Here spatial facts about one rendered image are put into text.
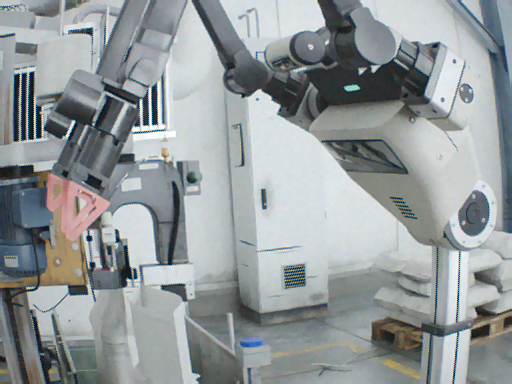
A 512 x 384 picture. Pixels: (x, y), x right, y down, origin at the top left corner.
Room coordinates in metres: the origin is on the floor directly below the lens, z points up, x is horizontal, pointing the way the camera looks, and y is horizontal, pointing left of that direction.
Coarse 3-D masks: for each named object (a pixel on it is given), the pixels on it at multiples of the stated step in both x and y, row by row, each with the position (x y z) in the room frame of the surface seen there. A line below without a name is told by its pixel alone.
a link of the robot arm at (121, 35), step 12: (132, 0) 1.64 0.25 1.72; (144, 0) 1.65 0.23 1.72; (120, 12) 1.64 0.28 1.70; (132, 12) 1.64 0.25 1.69; (120, 24) 1.63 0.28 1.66; (132, 24) 1.64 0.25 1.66; (120, 36) 1.63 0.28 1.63; (132, 36) 1.65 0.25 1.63; (108, 48) 1.62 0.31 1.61; (120, 48) 1.63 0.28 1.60; (108, 60) 1.62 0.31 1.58; (120, 60) 1.63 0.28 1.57; (96, 72) 1.61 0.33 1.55; (108, 72) 1.61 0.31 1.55
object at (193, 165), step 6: (180, 162) 2.05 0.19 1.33; (186, 162) 2.03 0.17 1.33; (192, 162) 2.03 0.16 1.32; (198, 162) 2.04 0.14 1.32; (180, 168) 2.05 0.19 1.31; (186, 168) 2.03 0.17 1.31; (192, 168) 2.03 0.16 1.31; (198, 168) 2.04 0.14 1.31; (180, 174) 2.06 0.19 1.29; (186, 174) 2.03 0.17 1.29; (198, 174) 2.04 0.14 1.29; (186, 180) 2.03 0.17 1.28; (198, 180) 2.04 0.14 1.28; (186, 186) 2.03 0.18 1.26; (192, 186) 2.03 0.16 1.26; (198, 186) 2.04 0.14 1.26; (186, 192) 2.03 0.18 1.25; (192, 192) 2.03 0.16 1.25; (198, 192) 2.04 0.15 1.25
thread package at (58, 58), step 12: (60, 36) 1.73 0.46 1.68; (72, 36) 1.74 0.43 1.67; (84, 36) 1.77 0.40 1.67; (48, 48) 1.73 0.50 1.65; (60, 48) 1.73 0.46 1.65; (72, 48) 1.74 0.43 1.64; (84, 48) 1.77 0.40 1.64; (36, 60) 1.77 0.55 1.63; (48, 60) 1.73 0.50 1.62; (60, 60) 1.73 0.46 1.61; (72, 60) 1.74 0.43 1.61; (84, 60) 1.77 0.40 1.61; (36, 72) 1.76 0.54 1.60; (48, 72) 1.73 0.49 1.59; (60, 72) 1.73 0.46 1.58; (72, 72) 1.74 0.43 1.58; (36, 84) 1.76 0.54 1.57; (48, 84) 1.73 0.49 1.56; (60, 84) 1.73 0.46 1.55; (36, 96) 1.76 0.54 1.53; (48, 96) 1.78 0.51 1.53; (60, 96) 1.79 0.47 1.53
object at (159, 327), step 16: (144, 288) 1.91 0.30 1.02; (144, 304) 1.94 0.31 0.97; (160, 304) 1.85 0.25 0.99; (176, 304) 1.78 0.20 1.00; (144, 320) 1.62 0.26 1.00; (160, 320) 1.57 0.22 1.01; (176, 320) 1.58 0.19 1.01; (144, 336) 1.63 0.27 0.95; (160, 336) 1.57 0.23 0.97; (176, 336) 1.49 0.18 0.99; (144, 352) 1.65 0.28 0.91; (160, 352) 1.58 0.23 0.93; (176, 352) 1.51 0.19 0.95; (144, 368) 1.66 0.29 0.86; (160, 368) 1.59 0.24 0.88; (176, 368) 1.52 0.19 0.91
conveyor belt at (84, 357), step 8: (72, 352) 3.48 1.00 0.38; (80, 352) 3.49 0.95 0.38; (88, 352) 3.50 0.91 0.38; (80, 360) 3.33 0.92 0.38; (88, 360) 3.34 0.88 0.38; (96, 360) 3.35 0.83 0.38; (80, 368) 3.18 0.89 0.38; (88, 368) 3.19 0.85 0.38; (96, 368) 3.20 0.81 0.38; (80, 376) 3.05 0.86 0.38; (88, 376) 3.06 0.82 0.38; (96, 376) 3.06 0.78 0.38
